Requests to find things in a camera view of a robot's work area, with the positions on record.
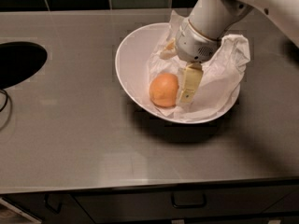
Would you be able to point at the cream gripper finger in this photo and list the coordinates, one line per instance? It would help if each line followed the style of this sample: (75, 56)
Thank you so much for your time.
(189, 79)
(169, 51)

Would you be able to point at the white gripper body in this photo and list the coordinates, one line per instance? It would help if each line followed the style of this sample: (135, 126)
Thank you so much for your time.
(193, 46)

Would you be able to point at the orange fruit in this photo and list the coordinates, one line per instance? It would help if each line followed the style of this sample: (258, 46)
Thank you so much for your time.
(163, 90)

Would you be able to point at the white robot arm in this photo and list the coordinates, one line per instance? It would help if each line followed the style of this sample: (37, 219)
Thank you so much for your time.
(212, 18)

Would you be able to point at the white bowl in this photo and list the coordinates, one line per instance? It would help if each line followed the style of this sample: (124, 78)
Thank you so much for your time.
(137, 63)

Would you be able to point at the white crumpled paper towel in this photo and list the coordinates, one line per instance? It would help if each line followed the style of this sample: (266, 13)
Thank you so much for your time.
(227, 66)

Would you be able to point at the black oval object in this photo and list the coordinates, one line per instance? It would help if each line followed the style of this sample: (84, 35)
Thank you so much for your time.
(19, 61)

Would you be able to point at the dark drawer front with handle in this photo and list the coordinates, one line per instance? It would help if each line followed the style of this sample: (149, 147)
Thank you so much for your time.
(179, 204)

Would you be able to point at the dark cabinet door with handle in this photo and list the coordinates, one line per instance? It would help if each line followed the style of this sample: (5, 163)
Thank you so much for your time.
(50, 208)

